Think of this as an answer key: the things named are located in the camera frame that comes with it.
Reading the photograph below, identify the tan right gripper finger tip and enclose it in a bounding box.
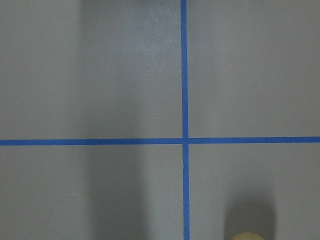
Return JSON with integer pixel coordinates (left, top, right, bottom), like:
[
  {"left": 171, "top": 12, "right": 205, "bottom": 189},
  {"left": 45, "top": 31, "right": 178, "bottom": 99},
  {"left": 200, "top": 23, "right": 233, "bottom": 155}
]
[{"left": 231, "top": 232, "right": 263, "bottom": 240}]

